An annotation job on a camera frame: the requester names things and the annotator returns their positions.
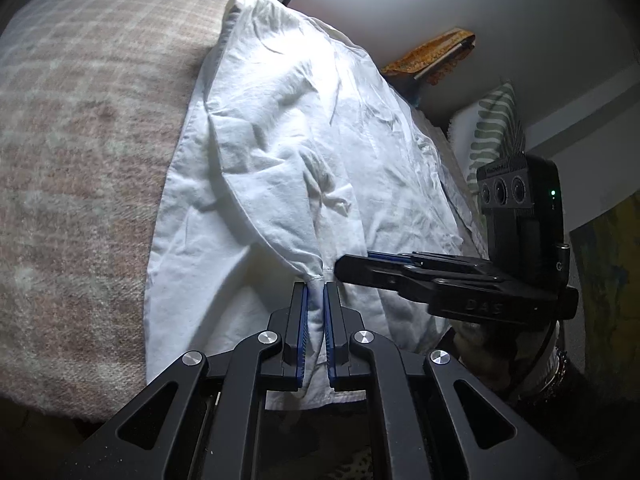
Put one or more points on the person's right forearm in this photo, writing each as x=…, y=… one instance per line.
x=590, y=410

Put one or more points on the person's right hand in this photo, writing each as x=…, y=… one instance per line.
x=480, y=350

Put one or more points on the beige plaid blanket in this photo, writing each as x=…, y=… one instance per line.
x=75, y=160

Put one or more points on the white shirt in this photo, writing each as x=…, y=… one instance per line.
x=280, y=160

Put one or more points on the yellow orange patterned cloth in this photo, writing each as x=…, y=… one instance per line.
x=425, y=57

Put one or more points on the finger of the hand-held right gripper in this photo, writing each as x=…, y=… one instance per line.
x=390, y=256
x=370, y=272

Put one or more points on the green striped pillow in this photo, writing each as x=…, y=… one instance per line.
x=492, y=125

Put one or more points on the dark yellow printed cloth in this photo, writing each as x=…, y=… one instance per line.
x=605, y=270

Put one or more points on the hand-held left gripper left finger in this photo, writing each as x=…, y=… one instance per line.
x=300, y=330

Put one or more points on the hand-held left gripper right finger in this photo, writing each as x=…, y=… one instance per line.
x=328, y=330

